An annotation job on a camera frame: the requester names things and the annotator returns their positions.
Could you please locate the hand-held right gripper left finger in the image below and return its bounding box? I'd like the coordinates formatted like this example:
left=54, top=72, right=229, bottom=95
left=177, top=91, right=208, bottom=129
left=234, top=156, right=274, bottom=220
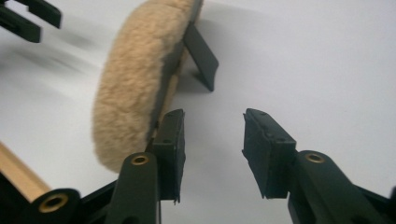
left=151, top=108, right=187, bottom=203

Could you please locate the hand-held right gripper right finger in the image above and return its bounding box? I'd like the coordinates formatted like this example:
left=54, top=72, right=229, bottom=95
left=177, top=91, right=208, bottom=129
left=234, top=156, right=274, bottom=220
left=242, top=107, right=297, bottom=200

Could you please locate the tan fleece pad black backing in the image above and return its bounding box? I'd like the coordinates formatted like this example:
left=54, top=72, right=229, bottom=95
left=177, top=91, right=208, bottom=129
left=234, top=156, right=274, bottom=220
left=92, top=0, right=219, bottom=174

